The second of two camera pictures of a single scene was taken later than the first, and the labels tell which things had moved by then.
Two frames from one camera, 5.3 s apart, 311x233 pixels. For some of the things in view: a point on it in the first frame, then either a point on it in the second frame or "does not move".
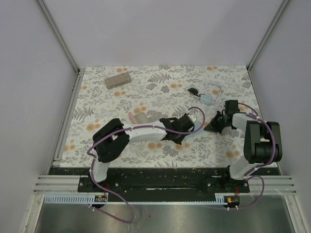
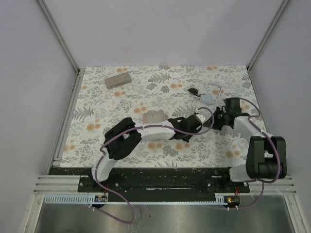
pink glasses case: (133, 118) → (153, 116)
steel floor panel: (266, 214) does not move
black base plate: (163, 180) does not move
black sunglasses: (194, 91) does not move
